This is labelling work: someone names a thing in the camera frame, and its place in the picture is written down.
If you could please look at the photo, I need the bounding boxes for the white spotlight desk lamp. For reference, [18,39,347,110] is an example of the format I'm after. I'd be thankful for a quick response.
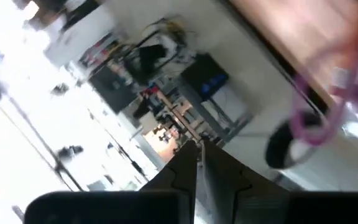
[265,102,358,192]

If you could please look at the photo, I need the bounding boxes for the grey metal side stand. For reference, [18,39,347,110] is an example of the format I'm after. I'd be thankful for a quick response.
[178,83,255,142]

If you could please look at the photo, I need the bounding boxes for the wooden table top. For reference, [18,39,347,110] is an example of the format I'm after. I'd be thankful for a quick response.
[221,0,331,116]

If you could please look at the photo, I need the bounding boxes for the large black display panel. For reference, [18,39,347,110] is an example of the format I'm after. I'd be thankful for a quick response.
[88,63,140,114]

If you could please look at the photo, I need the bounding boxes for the purple handled scissors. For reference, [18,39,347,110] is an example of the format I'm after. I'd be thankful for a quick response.
[289,29,358,147]

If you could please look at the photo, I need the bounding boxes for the black box with blue light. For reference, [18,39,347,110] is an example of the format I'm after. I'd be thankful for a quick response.
[180,53,230,101]

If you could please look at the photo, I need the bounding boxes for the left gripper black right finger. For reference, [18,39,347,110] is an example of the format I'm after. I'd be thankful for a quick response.
[203,139,291,224]

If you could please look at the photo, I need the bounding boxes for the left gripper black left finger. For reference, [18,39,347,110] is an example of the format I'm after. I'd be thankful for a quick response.
[140,139,198,224]

